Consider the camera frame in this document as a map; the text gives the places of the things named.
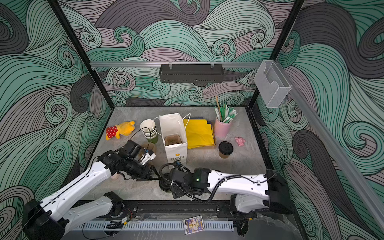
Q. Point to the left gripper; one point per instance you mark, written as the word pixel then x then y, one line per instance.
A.
pixel 148 176

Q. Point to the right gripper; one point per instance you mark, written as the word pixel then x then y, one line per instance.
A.
pixel 176 193

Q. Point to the single pulp cup carrier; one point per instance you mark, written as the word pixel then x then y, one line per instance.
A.
pixel 173 140

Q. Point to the brown paper coffee cup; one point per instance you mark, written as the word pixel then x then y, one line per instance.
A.
pixel 224 155

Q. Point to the white paper takeout bag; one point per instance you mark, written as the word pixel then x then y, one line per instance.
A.
pixel 173 132

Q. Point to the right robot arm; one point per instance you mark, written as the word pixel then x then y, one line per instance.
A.
pixel 251 193

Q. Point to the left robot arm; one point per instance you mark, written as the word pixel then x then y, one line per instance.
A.
pixel 54 216

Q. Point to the stack of pulp cup carriers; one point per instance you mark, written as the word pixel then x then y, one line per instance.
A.
pixel 147 146

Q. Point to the yellow bear plush toy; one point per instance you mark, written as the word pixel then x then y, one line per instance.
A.
pixel 124 129

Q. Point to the stack of paper cups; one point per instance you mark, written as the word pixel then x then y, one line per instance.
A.
pixel 149 130

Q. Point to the small picture card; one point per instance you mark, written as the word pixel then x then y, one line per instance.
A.
pixel 193 225

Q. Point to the yellow napkin stack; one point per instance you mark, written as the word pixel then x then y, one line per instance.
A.
pixel 199 133

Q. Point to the pink straw holder cup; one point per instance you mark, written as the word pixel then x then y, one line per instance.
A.
pixel 221 130

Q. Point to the small pink toy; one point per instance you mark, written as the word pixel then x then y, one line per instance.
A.
pixel 240 141

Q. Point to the wrapped straws bundle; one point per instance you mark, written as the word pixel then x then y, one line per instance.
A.
pixel 224 113

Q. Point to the white slotted cable duct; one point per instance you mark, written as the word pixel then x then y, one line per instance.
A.
pixel 156 226

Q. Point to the black wall shelf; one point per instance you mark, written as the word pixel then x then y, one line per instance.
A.
pixel 191 73

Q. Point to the clear acrylic wall holder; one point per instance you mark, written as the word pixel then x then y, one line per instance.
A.
pixel 272 83

